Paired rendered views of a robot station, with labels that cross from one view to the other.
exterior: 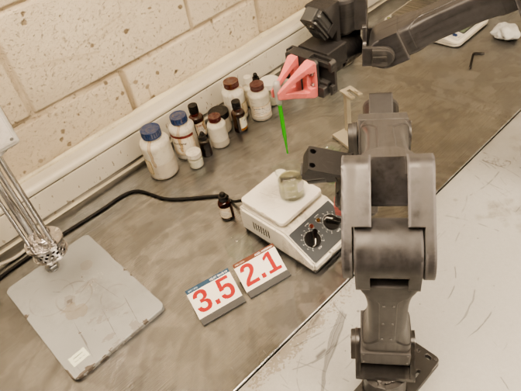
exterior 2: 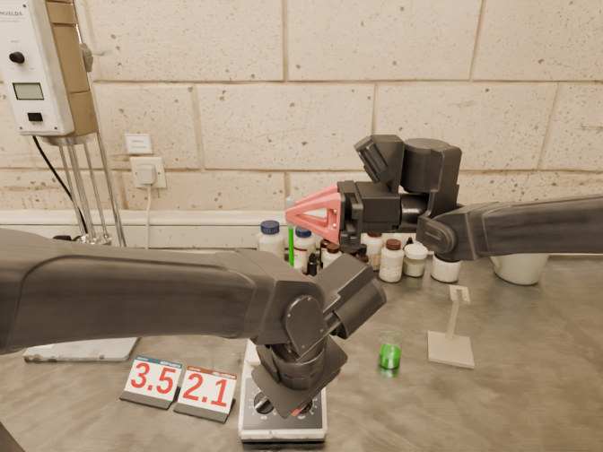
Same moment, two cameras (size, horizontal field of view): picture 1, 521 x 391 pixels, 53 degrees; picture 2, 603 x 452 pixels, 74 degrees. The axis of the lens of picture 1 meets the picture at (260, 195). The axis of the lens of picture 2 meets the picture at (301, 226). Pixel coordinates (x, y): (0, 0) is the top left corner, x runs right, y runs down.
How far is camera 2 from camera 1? 58 cm
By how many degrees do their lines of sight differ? 35
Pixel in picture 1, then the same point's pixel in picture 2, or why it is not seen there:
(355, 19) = (428, 178)
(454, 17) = (556, 225)
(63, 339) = not seen: hidden behind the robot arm
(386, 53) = (441, 234)
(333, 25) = (388, 169)
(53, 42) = (239, 123)
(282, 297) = (190, 435)
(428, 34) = (510, 236)
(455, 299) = not seen: outside the picture
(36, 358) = not seen: hidden behind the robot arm
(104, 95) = (264, 184)
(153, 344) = (81, 379)
